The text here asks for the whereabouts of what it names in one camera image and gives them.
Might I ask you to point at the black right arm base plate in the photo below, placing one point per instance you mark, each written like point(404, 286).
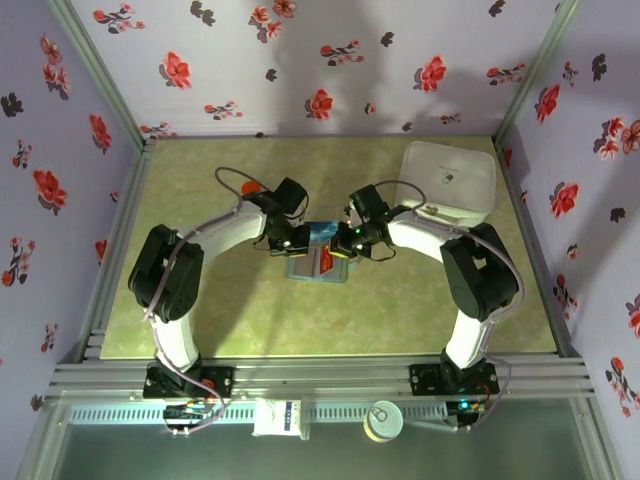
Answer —
point(425, 380)

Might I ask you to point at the tin can with pull tab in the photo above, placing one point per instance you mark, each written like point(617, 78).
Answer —
point(384, 422)

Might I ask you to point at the white paper packet blue print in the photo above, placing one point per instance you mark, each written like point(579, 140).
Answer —
point(272, 417)

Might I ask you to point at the small black controller board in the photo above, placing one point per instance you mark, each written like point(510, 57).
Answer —
point(185, 412)
point(465, 407)

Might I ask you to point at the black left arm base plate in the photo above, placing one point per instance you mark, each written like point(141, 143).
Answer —
point(220, 380)

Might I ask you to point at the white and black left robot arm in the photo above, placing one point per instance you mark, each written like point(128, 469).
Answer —
point(235, 230)

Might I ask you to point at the orange-lid pill bottle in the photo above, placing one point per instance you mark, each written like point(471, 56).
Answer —
point(250, 187)

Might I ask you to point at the white plastic storage box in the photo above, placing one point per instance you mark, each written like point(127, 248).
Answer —
point(450, 170)

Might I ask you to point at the aluminium corner post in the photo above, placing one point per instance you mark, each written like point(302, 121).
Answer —
point(536, 75)
point(104, 75)

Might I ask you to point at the aluminium frame rail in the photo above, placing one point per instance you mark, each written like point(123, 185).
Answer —
point(325, 372)

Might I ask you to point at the blue credit card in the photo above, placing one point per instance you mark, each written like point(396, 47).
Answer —
point(322, 231)

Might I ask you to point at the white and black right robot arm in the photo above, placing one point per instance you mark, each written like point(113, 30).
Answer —
point(420, 237)

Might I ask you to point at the red credit card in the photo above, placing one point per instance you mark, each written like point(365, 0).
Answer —
point(327, 265)

